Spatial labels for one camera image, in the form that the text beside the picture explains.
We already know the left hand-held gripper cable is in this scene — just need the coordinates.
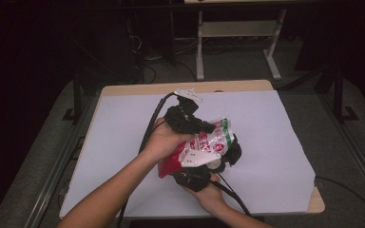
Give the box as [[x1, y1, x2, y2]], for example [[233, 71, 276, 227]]
[[117, 92, 176, 228]]

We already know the clear jar with black lid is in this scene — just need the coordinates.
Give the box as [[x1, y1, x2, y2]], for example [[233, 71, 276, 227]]
[[208, 142, 242, 175]]

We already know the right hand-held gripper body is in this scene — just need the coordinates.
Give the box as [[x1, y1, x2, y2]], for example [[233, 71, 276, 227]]
[[173, 151, 221, 193]]

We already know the wooden table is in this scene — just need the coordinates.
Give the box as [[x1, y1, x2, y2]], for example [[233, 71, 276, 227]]
[[58, 79, 326, 222]]

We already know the black metal stand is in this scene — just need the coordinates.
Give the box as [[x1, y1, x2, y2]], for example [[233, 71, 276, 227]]
[[332, 61, 360, 124], [61, 67, 84, 124]]

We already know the hand-held gripper cable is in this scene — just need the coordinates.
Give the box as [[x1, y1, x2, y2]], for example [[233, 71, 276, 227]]
[[215, 172, 252, 218], [117, 92, 176, 228]]

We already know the white metal desk frame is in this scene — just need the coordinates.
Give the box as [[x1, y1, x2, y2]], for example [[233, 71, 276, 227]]
[[183, 0, 288, 82]]

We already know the person's right hand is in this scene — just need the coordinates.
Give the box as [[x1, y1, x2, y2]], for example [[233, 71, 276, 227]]
[[183, 175, 227, 214]]

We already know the tangle of floor cables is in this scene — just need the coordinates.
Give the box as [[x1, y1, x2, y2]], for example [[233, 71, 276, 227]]
[[129, 32, 198, 85]]

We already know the right hand-held gripper cable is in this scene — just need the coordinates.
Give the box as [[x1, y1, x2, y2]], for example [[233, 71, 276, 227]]
[[215, 172, 252, 218]]

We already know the black floor cable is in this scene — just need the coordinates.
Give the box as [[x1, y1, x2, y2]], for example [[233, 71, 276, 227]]
[[315, 176, 365, 220]]

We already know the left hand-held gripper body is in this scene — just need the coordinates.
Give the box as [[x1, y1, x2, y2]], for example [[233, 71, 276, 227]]
[[164, 88, 203, 135]]

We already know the white table mat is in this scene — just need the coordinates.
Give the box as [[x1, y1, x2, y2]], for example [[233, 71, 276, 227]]
[[59, 89, 317, 219]]

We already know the red and white snack bag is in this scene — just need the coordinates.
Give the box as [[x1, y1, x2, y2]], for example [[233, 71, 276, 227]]
[[157, 118, 236, 179]]

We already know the person's left hand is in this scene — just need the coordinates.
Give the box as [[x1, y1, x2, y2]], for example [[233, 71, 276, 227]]
[[142, 117, 196, 164]]

